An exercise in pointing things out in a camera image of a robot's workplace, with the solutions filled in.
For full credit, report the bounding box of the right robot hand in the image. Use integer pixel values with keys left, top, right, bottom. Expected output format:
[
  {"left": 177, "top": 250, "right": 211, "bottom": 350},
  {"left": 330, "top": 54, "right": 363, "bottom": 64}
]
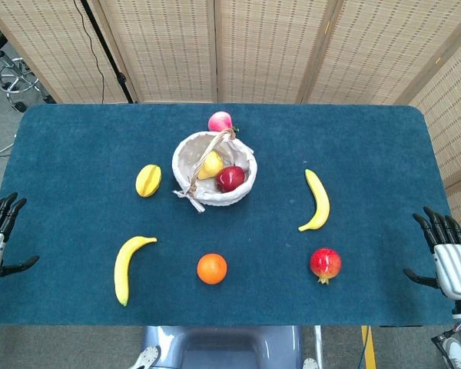
[{"left": 403, "top": 206, "right": 461, "bottom": 301}]

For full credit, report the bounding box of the orange fruit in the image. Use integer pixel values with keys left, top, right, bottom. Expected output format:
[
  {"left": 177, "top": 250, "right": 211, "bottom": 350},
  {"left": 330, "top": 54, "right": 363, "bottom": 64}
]
[{"left": 197, "top": 252, "right": 228, "bottom": 286}]

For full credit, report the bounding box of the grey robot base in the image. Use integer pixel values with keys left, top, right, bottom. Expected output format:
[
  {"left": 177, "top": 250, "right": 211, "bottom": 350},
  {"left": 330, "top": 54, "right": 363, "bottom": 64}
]
[{"left": 129, "top": 325, "right": 319, "bottom": 369}]

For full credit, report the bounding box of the white woven basket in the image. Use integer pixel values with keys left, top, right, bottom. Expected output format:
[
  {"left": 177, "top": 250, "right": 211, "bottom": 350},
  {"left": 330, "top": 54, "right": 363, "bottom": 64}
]
[{"left": 171, "top": 128, "right": 260, "bottom": 214}]

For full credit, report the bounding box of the blue table cloth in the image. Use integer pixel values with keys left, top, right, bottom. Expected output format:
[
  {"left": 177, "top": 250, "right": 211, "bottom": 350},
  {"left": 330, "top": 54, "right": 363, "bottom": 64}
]
[{"left": 0, "top": 102, "right": 461, "bottom": 328}]

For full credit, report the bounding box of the yellow floor tape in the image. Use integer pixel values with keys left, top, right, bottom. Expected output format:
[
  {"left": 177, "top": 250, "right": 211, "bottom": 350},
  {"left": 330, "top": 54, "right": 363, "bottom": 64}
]
[{"left": 360, "top": 325, "right": 377, "bottom": 369}]

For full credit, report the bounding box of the red pomegranate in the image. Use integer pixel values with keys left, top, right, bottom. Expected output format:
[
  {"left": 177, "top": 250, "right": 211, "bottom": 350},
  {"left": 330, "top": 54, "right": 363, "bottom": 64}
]
[{"left": 309, "top": 248, "right": 342, "bottom": 286}]

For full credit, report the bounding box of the yellow banana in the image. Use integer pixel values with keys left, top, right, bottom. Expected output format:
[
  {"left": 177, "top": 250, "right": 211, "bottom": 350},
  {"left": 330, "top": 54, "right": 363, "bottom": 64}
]
[
  {"left": 297, "top": 168, "right": 331, "bottom": 233},
  {"left": 114, "top": 235, "right": 158, "bottom": 308}
]

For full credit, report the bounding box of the yellow starfruit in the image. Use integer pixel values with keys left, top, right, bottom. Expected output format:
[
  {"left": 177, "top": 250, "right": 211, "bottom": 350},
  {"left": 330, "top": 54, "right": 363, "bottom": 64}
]
[{"left": 134, "top": 164, "right": 163, "bottom": 198}]

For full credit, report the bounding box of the chrome stool base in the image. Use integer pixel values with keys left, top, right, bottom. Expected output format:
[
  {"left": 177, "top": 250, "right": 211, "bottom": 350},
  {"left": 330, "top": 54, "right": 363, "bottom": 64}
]
[{"left": 0, "top": 50, "right": 57, "bottom": 113}]

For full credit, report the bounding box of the black tripod stand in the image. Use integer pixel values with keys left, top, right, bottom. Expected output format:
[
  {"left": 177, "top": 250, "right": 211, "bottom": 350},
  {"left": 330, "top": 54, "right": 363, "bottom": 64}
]
[{"left": 79, "top": 0, "right": 139, "bottom": 105}]

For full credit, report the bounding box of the yellow pear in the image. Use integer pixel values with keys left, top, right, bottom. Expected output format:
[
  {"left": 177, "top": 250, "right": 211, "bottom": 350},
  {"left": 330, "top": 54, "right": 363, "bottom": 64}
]
[{"left": 197, "top": 150, "right": 224, "bottom": 181}]

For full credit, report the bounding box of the red apple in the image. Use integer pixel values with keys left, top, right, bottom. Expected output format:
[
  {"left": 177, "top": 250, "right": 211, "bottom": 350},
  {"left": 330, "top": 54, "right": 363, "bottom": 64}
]
[{"left": 215, "top": 165, "right": 246, "bottom": 194}]

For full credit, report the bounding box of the pink peach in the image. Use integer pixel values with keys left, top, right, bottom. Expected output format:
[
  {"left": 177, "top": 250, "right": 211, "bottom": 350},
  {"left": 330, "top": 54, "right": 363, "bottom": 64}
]
[{"left": 207, "top": 111, "right": 240, "bottom": 134}]

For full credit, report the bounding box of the bamboo folding screen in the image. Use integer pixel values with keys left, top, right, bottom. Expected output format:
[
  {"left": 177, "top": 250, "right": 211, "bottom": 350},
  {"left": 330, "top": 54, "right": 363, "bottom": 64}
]
[{"left": 0, "top": 0, "right": 461, "bottom": 239}]

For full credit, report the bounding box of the white cable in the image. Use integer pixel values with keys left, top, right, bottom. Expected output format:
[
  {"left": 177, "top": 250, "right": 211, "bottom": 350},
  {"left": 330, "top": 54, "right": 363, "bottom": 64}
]
[{"left": 0, "top": 131, "right": 18, "bottom": 161}]

